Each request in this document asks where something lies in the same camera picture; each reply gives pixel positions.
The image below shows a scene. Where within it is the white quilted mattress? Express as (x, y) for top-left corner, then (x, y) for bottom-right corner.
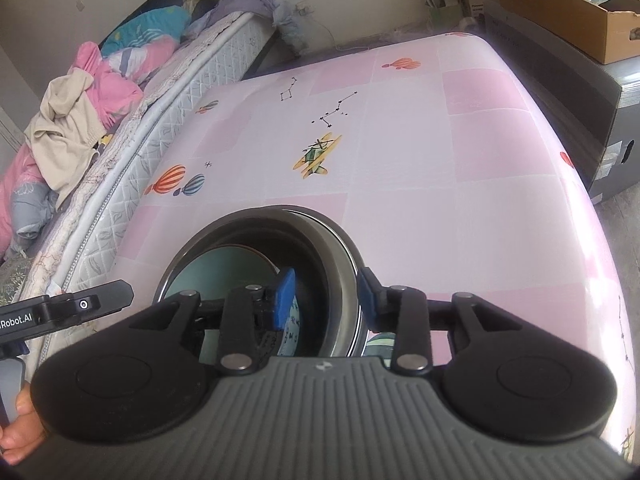
(22, 12), (274, 298)

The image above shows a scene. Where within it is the beige cloth garment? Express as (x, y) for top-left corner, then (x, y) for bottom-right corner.
(25, 68), (106, 209)

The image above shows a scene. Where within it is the person's left hand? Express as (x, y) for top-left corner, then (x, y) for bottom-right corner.
(0, 382), (48, 466)

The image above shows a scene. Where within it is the pink patterned tablecloth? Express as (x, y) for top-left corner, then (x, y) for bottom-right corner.
(112, 34), (636, 456)

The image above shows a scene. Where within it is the large black grey carton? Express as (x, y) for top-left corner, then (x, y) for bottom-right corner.
(484, 0), (639, 204)

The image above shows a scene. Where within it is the brown cardboard box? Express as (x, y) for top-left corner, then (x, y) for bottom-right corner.
(500, 0), (640, 65)

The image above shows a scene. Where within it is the small stainless steel bowl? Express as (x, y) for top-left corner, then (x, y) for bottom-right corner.
(154, 205), (368, 356)

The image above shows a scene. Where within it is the green paper bag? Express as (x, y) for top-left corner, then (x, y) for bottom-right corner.
(426, 0), (462, 29)

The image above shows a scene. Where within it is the pink floral blanket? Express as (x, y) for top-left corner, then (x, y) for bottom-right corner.
(0, 37), (179, 261)

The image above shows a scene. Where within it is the white power cable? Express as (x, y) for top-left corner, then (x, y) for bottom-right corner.
(294, 3), (381, 53)

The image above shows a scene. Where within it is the blue cartoon pillow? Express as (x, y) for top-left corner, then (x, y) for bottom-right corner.
(101, 6), (191, 58)

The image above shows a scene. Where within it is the teal ceramic patterned bowl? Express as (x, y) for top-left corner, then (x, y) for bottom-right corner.
(160, 245), (300, 356)

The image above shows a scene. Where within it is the lavender grey bedsheet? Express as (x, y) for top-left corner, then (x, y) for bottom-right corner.
(182, 0), (308, 54)

